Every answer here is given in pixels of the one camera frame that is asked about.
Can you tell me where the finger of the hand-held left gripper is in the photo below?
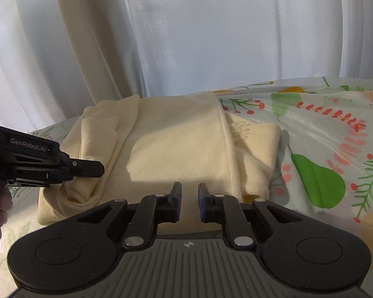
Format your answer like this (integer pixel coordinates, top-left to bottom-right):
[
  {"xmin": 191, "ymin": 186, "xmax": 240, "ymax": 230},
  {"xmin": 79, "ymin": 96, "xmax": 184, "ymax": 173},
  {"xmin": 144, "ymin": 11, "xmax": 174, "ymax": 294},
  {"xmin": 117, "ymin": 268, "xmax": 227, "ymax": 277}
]
[
  {"xmin": 54, "ymin": 170, "xmax": 75, "ymax": 182},
  {"xmin": 68, "ymin": 159, "xmax": 106, "ymax": 178}
]

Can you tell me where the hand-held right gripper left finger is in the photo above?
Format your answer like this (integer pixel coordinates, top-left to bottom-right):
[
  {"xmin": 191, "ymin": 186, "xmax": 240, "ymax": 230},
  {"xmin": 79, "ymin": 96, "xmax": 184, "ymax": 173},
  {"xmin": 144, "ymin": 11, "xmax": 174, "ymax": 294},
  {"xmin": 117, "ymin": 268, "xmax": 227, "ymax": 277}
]
[{"xmin": 76, "ymin": 182, "xmax": 183, "ymax": 251}]

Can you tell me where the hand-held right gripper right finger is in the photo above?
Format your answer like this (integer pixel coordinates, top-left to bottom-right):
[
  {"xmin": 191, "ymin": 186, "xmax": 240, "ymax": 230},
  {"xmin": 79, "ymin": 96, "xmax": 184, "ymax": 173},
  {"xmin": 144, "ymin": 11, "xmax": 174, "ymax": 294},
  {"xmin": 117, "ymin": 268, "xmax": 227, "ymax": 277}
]
[{"xmin": 198, "ymin": 183, "xmax": 302, "ymax": 251}]

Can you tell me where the cream knit sweater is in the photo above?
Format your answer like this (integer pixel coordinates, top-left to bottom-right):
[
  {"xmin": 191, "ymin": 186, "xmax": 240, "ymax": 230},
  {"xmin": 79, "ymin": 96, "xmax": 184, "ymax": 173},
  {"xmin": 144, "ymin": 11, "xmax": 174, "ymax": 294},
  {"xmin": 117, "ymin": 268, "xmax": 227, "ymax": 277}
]
[{"xmin": 37, "ymin": 91, "xmax": 282, "ymax": 235}]

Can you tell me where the floral plastic bed cover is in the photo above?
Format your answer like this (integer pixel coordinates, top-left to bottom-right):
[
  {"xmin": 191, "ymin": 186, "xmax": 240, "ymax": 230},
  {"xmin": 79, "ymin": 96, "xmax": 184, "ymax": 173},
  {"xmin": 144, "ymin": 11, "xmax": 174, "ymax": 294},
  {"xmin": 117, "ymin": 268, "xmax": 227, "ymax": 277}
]
[{"xmin": 0, "ymin": 76, "xmax": 373, "ymax": 286}]

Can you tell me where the white curtain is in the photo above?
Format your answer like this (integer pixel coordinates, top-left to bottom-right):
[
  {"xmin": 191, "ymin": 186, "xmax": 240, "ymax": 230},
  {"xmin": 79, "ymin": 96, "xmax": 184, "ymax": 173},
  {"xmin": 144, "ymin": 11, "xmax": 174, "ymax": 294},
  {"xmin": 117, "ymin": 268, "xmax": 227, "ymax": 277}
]
[{"xmin": 0, "ymin": 0, "xmax": 373, "ymax": 137}]

